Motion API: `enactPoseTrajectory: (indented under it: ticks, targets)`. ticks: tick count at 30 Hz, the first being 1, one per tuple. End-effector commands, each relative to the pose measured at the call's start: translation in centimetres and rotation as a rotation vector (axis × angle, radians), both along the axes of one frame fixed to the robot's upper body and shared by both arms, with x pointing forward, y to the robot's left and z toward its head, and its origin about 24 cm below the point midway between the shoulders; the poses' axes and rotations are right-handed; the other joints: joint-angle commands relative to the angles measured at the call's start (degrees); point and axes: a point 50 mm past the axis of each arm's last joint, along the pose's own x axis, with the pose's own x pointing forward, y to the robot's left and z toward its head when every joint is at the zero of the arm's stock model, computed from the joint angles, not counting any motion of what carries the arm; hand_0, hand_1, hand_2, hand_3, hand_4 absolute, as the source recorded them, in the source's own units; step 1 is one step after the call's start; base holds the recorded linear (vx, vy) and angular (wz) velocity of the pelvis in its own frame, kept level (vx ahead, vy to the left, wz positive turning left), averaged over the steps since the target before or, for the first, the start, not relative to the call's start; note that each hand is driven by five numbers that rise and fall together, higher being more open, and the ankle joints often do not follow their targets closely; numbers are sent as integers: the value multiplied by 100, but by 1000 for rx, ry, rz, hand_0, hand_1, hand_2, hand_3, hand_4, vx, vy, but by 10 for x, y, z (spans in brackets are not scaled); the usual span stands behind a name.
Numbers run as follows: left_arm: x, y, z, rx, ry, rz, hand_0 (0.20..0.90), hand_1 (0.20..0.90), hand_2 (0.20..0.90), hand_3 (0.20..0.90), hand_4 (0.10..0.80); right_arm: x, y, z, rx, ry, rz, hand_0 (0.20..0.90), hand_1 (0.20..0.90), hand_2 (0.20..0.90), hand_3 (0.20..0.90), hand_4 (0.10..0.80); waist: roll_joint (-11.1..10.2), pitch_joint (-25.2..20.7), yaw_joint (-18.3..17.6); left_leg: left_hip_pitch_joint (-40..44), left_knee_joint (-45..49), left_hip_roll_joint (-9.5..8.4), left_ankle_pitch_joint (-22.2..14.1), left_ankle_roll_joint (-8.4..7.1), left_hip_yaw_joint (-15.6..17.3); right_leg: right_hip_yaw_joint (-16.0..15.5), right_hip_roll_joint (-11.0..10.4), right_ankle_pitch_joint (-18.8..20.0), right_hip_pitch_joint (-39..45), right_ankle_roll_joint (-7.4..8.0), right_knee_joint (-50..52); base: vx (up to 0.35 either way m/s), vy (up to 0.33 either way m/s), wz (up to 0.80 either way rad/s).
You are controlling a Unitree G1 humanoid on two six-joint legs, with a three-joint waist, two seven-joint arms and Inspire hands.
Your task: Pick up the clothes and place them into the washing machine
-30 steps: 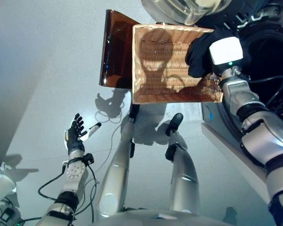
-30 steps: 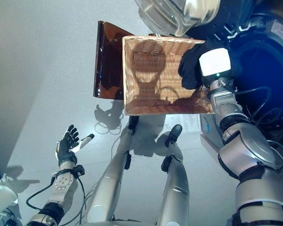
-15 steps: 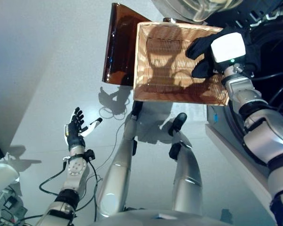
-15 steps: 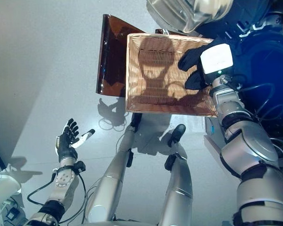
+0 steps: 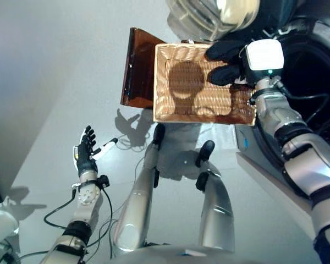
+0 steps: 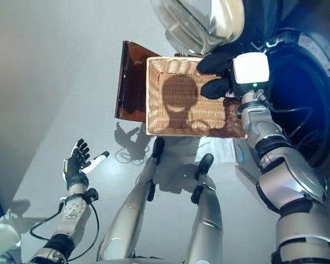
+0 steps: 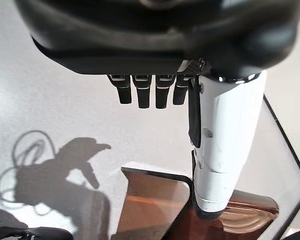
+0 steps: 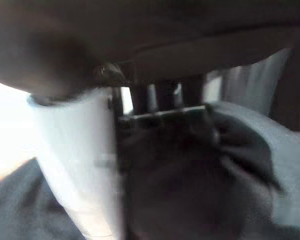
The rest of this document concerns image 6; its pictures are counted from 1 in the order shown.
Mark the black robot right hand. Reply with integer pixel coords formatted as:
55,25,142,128
227,52,272,100

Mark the silver robot left leg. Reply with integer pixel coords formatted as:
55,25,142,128
97,137,166,261

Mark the dark grey washing machine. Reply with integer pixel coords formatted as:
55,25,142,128
232,0,330,172

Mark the grey robot torso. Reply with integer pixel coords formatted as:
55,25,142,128
109,256,190,264

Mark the silver robot right leg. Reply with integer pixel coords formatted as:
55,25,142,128
185,153,224,264

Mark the thin white floor cable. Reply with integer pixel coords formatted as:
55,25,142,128
114,144,151,166

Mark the round glass washer door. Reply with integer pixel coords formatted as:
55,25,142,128
150,0,246,55

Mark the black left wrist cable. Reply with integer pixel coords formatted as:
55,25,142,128
29,202,100,262

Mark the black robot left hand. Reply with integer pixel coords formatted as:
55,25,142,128
62,139,111,191

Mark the black garment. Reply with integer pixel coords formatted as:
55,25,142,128
196,49,240,100

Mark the brown glossy basket stand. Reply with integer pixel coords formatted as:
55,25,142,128
114,40,163,122

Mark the rectangular wicker laundry basket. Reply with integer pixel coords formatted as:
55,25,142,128
145,56,249,140

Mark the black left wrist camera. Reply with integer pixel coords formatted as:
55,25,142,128
85,188,100,203

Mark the silver robot leg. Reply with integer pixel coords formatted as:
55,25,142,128
97,137,166,261
185,153,224,264

